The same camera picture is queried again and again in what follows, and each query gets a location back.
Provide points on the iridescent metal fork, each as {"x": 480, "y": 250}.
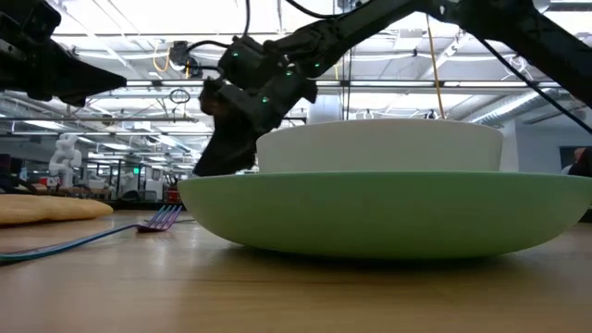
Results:
{"x": 69, "y": 242}

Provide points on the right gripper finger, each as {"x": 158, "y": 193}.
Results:
{"x": 247, "y": 148}
{"x": 217, "y": 152}

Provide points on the silver ceiling duct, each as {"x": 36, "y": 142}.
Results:
{"x": 509, "y": 108}

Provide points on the white bowl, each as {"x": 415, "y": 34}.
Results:
{"x": 379, "y": 145}

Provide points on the person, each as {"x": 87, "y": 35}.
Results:
{"x": 580, "y": 164}

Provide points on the green plate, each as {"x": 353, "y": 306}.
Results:
{"x": 370, "y": 215}

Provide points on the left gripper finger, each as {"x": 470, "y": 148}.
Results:
{"x": 83, "y": 78}

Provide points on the yellow cloth napkin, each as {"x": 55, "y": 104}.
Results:
{"x": 46, "y": 208}

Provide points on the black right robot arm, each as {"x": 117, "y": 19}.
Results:
{"x": 509, "y": 23}

